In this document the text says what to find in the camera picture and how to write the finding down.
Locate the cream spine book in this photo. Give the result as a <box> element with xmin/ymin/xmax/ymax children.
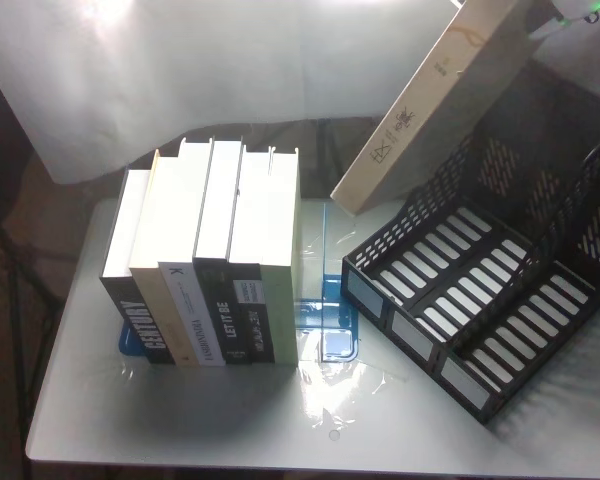
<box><xmin>128</xmin><ymin>148</ymin><xmax>201</xmax><ymax>369</ymax></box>

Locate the black book white label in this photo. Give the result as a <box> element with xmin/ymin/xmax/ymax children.
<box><xmin>228</xmin><ymin>146</ymin><xmax>277</xmax><ymax>366</ymax></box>

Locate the light green book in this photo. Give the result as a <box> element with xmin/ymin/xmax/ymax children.
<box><xmin>258</xmin><ymin>146</ymin><xmax>301</xmax><ymax>366</ymax></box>

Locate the black Let It Be book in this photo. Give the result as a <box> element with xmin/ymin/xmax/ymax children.
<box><xmin>192</xmin><ymin>139</ymin><xmax>245</xmax><ymax>366</ymax></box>

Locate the white backdrop cloth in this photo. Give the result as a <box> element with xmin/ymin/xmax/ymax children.
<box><xmin>0</xmin><ymin>0</ymin><xmax>600</xmax><ymax>186</ymax></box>

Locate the black plastic file rack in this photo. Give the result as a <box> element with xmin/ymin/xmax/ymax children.
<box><xmin>340</xmin><ymin>54</ymin><xmax>600</xmax><ymax>426</ymax></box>

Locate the clear plastic film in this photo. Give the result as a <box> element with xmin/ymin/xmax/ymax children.
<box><xmin>292</xmin><ymin>219</ymin><xmax>411</xmax><ymax>436</ymax></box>

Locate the white Fashion India book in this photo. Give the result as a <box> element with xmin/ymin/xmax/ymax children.
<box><xmin>157</xmin><ymin>135</ymin><xmax>230</xmax><ymax>368</ymax></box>

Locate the black Century book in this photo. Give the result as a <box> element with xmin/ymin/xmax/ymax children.
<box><xmin>98</xmin><ymin>168</ymin><xmax>177</xmax><ymax>365</ymax></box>

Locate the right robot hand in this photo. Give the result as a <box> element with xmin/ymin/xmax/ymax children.
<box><xmin>527</xmin><ymin>0</ymin><xmax>600</xmax><ymax>45</ymax></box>

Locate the beige book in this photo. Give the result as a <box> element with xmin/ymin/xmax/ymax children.
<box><xmin>329</xmin><ymin>0</ymin><xmax>541</xmax><ymax>217</ymax></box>

